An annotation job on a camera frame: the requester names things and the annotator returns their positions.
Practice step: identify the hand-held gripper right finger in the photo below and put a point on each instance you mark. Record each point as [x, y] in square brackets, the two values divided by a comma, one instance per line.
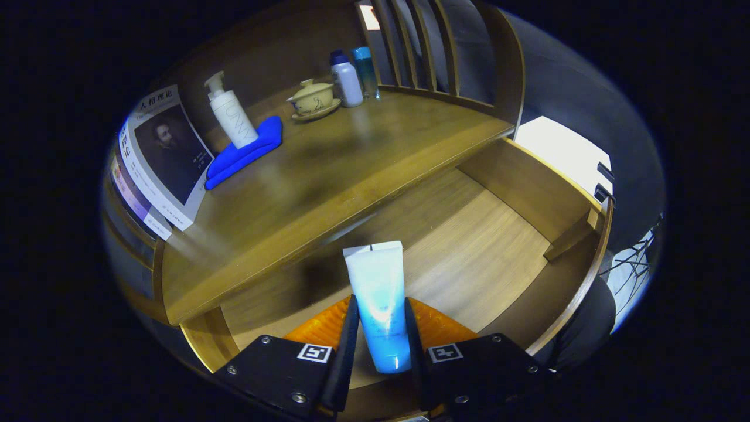
[415, 357]

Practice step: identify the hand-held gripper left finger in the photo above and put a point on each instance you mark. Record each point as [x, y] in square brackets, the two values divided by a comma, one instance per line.
[345, 357]

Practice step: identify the light blue cream tube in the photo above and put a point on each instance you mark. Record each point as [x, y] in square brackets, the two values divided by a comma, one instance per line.
[378, 281]

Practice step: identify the brown wooden drawer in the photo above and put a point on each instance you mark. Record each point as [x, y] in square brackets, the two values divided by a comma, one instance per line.
[469, 252]

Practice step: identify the wooden countertop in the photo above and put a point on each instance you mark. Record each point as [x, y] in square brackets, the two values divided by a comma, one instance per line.
[328, 170]

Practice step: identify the white drawer unit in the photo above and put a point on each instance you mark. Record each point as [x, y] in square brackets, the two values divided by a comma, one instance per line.
[562, 152]

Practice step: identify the brown wooden cabinet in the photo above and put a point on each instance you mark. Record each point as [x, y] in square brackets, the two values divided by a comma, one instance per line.
[508, 64]

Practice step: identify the blue folded cloth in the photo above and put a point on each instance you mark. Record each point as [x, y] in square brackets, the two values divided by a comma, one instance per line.
[246, 152]

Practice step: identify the purple spine book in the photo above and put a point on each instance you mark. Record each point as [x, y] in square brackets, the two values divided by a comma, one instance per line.
[140, 205]

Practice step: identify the yellow lidded teacup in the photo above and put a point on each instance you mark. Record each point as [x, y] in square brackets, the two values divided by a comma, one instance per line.
[313, 98]

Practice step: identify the white pump bottle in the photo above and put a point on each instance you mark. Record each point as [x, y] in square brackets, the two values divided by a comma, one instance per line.
[234, 120]

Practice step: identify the large white portrait book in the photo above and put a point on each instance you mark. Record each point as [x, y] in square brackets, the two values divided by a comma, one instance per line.
[170, 152]

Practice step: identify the white bottle blue cap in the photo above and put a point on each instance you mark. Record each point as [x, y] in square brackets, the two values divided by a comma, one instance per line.
[348, 82]

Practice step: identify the slim teal bottle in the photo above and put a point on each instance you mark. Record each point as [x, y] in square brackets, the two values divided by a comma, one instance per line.
[367, 73]

